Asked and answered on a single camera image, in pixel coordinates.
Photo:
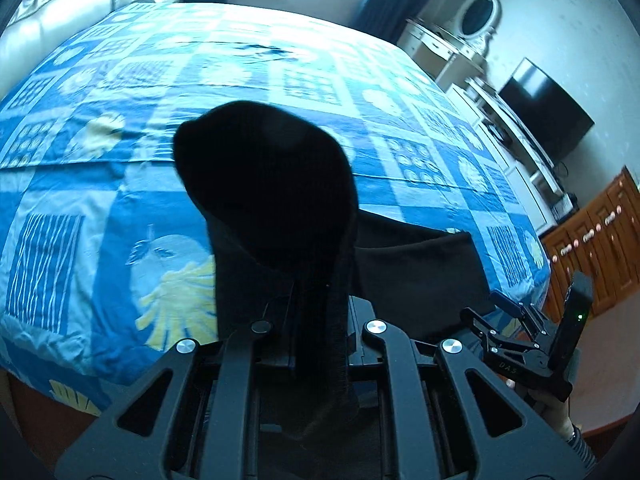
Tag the white dresser with oval mirror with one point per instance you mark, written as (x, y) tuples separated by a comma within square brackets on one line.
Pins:
[(453, 53)]

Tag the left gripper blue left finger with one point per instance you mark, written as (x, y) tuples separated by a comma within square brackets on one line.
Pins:
[(272, 332)]

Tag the blue patterned bed sheet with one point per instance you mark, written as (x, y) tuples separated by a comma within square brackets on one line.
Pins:
[(104, 260)]

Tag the white tv shelf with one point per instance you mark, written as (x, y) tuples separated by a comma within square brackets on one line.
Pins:
[(526, 170)]

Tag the beige tufted headboard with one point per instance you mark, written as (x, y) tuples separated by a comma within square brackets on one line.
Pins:
[(37, 27)]

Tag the black flat television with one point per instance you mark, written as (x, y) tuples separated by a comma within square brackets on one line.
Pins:
[(555, 120)]

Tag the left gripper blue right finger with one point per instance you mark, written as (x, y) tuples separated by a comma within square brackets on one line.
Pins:
[(360, 312)]

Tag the brown wooden cabinet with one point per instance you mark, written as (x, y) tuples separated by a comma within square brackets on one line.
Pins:
[(602, 241)]

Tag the person's right hand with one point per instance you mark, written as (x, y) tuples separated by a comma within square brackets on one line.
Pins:
[(554, 412)]

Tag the black pants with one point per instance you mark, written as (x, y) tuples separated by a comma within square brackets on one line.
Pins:
[(292, 246)]

